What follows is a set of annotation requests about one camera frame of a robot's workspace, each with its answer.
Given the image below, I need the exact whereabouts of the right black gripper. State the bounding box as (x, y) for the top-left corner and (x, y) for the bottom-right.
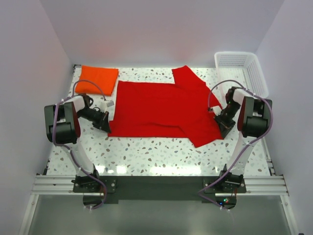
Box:
(214, 101), (241, 139)

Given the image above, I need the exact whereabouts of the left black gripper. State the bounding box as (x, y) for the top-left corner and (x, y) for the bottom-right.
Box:
(77, 109), (111, 134)

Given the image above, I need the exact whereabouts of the red t shirt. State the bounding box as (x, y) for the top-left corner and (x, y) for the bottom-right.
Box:
(109, 66), (222, 147)

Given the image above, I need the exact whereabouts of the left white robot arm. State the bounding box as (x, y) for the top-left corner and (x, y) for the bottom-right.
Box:
(44, 94), (113, 192)

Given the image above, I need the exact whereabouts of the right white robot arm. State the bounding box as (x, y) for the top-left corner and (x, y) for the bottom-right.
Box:
(211, 87), (272, 192)

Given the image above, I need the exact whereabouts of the folded orange t shirt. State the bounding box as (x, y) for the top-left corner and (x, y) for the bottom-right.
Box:
(75, 65), (119, 96)

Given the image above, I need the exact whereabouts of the white plastic basket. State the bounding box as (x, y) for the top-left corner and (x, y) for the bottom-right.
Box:
(214, 51), (269, 98)

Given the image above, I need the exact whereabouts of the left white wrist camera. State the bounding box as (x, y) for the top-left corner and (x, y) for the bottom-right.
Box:
(99, 100), (114, 112)

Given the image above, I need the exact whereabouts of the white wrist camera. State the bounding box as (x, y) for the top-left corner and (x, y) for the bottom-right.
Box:
(208, 106), (222, 116)
(99, 100), (114, 112)

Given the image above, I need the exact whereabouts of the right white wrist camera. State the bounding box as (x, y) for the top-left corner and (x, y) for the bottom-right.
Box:
(208, 106), (222, 116)

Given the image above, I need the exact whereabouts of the aluminium rail frame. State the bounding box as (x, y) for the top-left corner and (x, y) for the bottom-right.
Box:
(20, 174), (300, 235)

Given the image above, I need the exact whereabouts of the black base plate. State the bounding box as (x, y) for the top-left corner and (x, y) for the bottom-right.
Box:
(72, 175), (247, 205)

